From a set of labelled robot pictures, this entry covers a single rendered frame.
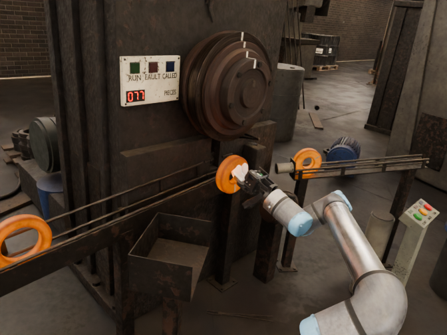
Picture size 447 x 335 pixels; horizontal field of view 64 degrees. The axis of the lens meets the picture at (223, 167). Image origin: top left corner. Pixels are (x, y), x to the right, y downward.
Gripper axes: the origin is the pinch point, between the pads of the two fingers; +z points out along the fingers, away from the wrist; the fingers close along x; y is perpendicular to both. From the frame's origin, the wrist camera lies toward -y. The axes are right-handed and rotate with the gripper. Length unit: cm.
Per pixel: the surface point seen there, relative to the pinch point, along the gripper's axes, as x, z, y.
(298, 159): -60, 4, -13
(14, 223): 74, 17, -13
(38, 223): 67, 17, -16
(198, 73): 5.5, 27.5, 28.3
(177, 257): 31.0, -12.7, -21.9
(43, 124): 21, 134, -59
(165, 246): 31.0, -5.7, -23.6
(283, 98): -250, 141, -69
